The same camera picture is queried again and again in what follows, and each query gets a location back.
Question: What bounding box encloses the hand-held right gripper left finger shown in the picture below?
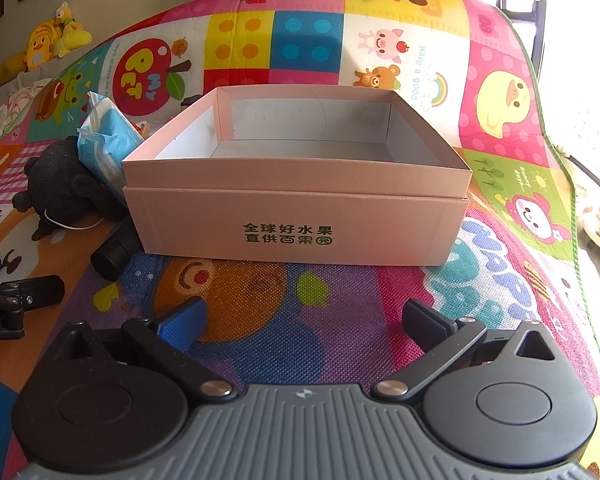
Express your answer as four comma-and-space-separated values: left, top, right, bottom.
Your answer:
45, 296, 237, 403

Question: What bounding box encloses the yellow duck plush toy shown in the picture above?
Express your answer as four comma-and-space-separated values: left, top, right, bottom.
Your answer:
24, 20, 63, 72

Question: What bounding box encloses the black cylinder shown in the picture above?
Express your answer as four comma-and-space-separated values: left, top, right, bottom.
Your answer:
90, 220, 143, 281

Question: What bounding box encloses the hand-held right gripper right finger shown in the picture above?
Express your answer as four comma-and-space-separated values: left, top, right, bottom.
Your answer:
371, 298, 563, 405

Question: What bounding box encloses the yellow green plush toy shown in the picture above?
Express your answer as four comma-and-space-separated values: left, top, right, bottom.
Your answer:
54, 2, 93, 58

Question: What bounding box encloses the pink white clothing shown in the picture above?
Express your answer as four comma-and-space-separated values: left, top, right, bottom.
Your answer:
0, 77, 53, 136

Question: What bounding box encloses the colourful cartoon play mat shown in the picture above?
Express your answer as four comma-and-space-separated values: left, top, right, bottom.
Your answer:
0, 0, 600, 480

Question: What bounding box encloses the pink cardboard box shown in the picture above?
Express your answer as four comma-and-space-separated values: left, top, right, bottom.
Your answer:
121, 86, 473, 267

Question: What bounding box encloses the yellow plush pillow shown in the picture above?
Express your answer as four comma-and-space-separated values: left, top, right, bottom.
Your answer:
0, 52, 28, 91

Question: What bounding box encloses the black plush toy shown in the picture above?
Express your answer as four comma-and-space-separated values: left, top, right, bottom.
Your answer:
12, 135, 128, 241

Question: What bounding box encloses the blue tissue packet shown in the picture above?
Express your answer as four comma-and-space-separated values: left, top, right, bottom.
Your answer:
76, 91, 146, 206

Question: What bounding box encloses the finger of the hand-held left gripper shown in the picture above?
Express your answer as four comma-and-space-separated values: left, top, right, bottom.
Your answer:
0, 275, 66, 309

